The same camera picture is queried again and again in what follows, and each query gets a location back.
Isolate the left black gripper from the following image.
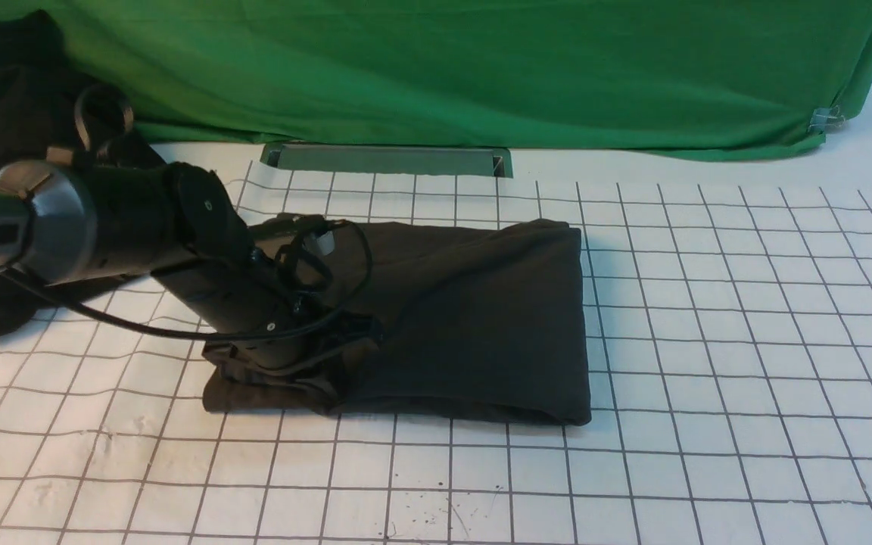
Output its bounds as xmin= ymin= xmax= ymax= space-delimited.
xmin=204 ymin=314 xmax=384 ymax=413

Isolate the gray long-sleeved shirt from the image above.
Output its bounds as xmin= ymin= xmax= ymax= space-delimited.
xmin=203 ymin=220 xmax=591 ymax=425

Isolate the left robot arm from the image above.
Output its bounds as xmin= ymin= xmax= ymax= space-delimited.
xmin=0 ymin=160 xmax=383 ymax=410

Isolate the black clothing pile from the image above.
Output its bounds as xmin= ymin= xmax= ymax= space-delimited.
xmin=0 ymin=11 xmax=168 ymax=339

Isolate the green backdrop cloth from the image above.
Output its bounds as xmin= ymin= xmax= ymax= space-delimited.
xmin=0 ymin=1 xmax=872 ymax=162

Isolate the silver binder clip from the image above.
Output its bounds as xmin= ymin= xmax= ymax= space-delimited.
xmin=808 ymin=105 xmax=846 ymax=134

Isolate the gray metal rail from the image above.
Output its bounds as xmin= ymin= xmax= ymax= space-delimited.
xmin=260 ymin=142 xmax=513 ymax=177

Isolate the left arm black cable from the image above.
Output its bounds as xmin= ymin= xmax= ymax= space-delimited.
xmin=0 ymin=83 xmax=373 ymax=343

